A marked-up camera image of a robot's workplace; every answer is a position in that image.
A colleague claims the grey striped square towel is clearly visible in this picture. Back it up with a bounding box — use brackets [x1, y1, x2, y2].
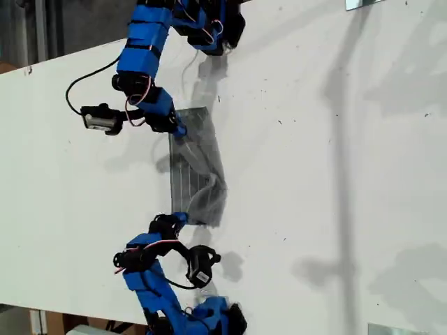
[167, 107, 230, 230]

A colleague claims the pale grey container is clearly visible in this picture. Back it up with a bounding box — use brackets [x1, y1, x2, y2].
[66, 324, 116, 335]

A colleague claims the black silver camera box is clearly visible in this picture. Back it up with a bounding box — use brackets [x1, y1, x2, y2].
[80, 103, 124, 137]

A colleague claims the brown cardboard box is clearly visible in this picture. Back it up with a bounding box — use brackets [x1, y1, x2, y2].
[45, 311, 105, 335]

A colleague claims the black camera cable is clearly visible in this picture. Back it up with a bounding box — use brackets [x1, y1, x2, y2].
[65, 55, 122, 114]
[162, 274, 198, 290]

